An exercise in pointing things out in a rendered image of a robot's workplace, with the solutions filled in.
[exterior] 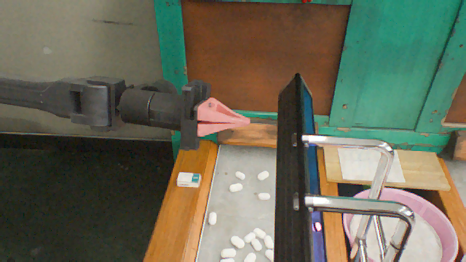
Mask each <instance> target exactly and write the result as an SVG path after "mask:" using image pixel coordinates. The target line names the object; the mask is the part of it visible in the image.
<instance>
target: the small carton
mask: <svg viewBox="0 0 466 262"><path fill-rule="evenodd" d="M200 180H201V176H200V174H190V173H179V174H178V178H177V186H188V187H197V188H199V185H200Z"/></svg>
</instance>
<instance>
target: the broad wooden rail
mask: <svg viewBox="0 0 466 262"><path fill-rule="evenodd" d="M218 150H219V146H218V145H216V144H215V143H214V142H213V141H211V140H200V147H199V148H198V149H197V150H196V151H195V150H191V149H190V150H189V151H186V150H181V149H179V151H178V155H177V157H176V162H175V167H174V169H173V173H172V175H171V177H170V181H169V183H168V186H167V191H166V193H165V197H164V199H163V202H162V206H161V208H160V210H159V215H158V217H157V221H156V223H155V226H154V230H153V232H152V235H151V239H150V242H149V246H148V248H147V251H146V254H145V256H144V259H143V262H196V260H197V254H198V250H199V246H200V240H201V236H202V230H203V226H204V222H205V211H206V207H207V204H208V198H209V194H210V187H211V183H212V179H213V173H214V170H215V166H216V160H217V156H218ZM179 173H190V174H200V176H201V180H200V185H199V188H197V187H188V186H177V178H178V174H179Z"/></svg>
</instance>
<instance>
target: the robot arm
mask: <svg viewBox="0 0 466 262"><path fill-rule="evenodd" d="M0 103H4V104H9V105H14V106H23V107H29V108H36V109H39V110H43V111H47V112H50V113H52V114H55V115H56V116H59V117H63V118H67V119H71V122H72V123H77V124H86V125H90V129H91V130H93V131H96V132H105V133H107V132H109V131H110V130H113V131H117V130H118V129H120V128H121V127H123V126H125V125H126V123H130V124H139V125H143V126H149V127H158V128H163V129H169V130H177V131H181V142H180V149H181V150H186V151H189V150H190V149H191V150H195V151H196V150H197V149H198V148H199V147H200V138H201V137H203V136H206V135H209V134H211V133H214V132H218V131H221V130H225V129H229V128H234V127H244V126H248V125H249V124H250V119H249V118H247V117H244V116H240V115H239V114H236V113H235V112H233V111H232V110H230V109H229V108H227V107H226V106H225V105H223V104H222V103H220V102H219V101H217V100H216V99H215V98H210V83H206V82H204V81H203V80H196V79H195V80H194V81H192V82H189V83H188V84H186V85H185V86H183V87H182V93H181V95H179V94H178V91H177V89H176V87H175V86H174V84H172V83H171V82H169V81H166V80H159V81H157V82H154V83H152V84H145V83H142V84H138V85H136V86H134V84H127V85H126V84H125V79H115V78H109V77H103V76H88V77H85V78H84V77H80V76H68V77H65V78H49V77H43V76H32V75H26V74H16V73H10V72H4V71H0Z"/></svg>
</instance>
